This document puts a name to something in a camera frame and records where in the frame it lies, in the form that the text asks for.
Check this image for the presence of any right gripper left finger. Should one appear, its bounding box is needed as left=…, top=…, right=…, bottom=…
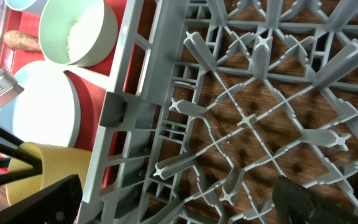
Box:
left=0, top=174, right=83, bottom=224

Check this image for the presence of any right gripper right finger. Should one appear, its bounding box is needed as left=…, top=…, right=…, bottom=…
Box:
left=272, top=175, right=358, bottom=224

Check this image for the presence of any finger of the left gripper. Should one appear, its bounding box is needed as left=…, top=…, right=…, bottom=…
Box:
left=0, top=169, right=42, bottom=186
left=0, top=119, right=43, bottom=175

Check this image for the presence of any yellow plastic cup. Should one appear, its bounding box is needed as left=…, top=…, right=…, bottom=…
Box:
left=6, top=142, right=91, bottom=205

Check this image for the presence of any mint green bowl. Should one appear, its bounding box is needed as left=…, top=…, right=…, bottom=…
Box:
left=39, top=0, right=118, bottom=67

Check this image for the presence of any light blue bowl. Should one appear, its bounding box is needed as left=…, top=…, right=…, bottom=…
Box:
left=5, top=0, right=48, bottom=16

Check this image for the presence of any grey dishwasher rack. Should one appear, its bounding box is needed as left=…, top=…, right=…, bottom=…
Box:
left=78, top=1, right=358, bottom=223

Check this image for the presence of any light blue plate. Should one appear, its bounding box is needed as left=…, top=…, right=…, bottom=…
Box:
left=0, top=60, right=81, bottom=147

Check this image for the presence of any red serving tray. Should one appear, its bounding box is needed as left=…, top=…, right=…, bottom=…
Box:
left=0, top=0, right=155, bottom=190

